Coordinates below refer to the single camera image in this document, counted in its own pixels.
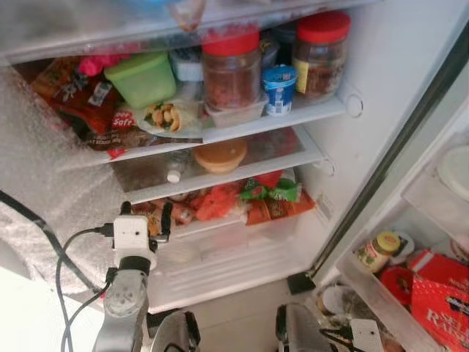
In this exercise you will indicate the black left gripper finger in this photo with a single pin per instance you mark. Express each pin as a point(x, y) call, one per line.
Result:
point(166, 220)
point(126, 209)

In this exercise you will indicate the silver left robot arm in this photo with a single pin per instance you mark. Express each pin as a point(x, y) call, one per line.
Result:
point(124, 308)

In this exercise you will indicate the glass fridge shelf white trim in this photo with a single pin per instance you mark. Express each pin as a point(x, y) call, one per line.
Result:
point(282, 147)
point(308, 111)

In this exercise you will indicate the black fridge door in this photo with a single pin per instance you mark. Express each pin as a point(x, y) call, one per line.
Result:
point(344, 224)

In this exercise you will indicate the white fridge cabinet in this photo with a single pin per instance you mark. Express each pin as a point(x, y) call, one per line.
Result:
point(381, 73)

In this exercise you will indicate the small clear bottle white cap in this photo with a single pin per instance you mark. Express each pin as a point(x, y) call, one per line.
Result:
point(176, 169)

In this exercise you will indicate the orange plastic bag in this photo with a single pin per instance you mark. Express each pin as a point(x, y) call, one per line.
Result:
point(218, 202)

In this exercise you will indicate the orange brown bowl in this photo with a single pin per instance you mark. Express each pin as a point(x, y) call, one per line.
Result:
point(220, 155)

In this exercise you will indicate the clear crisper drawer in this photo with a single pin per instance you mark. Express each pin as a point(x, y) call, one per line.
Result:
point(242, 257)

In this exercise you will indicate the clear bag with food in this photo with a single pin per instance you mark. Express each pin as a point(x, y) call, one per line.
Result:
point(168, 117)

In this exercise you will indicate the frosted plastic sheet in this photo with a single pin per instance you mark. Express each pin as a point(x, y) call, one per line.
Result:
point(44, 147)

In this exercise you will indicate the green snack packet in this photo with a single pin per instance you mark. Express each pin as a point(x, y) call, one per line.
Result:
point(271, 191)

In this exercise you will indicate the white round lid container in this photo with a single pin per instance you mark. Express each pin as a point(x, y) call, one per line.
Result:
point(456, 172)

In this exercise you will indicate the orange red packet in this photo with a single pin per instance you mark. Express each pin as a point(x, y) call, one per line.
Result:
point(282, 209)

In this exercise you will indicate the red snack packet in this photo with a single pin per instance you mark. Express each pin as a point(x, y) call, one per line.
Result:
point(73, 103)

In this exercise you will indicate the clear plastic tub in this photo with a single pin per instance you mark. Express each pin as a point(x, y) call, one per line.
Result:
point(234, 116)

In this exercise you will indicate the green plastic container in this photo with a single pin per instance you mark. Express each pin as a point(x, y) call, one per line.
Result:
point(141, 79)

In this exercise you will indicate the clear door shelf bin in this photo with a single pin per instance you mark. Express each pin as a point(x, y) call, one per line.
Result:
point(425, 209)
point(366, 290)

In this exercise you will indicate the pink packet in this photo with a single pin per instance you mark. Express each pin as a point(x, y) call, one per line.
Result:
point(99, 64)

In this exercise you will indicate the small white lidded container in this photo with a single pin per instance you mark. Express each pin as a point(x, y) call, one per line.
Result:
point(187, 64)

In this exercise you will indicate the red flour box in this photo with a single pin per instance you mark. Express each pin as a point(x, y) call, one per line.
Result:
point(440, 301)

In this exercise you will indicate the red lid jar reddish contents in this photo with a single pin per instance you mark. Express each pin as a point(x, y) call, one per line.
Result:
point(231, 73)

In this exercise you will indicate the blue white yoghurt cup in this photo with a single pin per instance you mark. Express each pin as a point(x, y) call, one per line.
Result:
point(279, 89)

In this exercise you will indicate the red round lid tin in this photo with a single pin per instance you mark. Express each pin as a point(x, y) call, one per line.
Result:
point(397, 284)

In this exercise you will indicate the clear jar pale lid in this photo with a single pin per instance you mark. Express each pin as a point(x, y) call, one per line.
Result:
point(335, 299)

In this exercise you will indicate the frosted clear chiller tray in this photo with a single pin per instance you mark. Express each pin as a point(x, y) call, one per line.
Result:
point(88, 26)

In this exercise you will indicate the clear bag brown contents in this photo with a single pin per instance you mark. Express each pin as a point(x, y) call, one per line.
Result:
point(187, 13)

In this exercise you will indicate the dark lidded container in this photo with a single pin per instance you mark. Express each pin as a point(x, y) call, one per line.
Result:
point(278, 44)

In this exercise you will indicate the red lid jar yellow label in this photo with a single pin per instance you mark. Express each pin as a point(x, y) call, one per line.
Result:
point(322, 62)

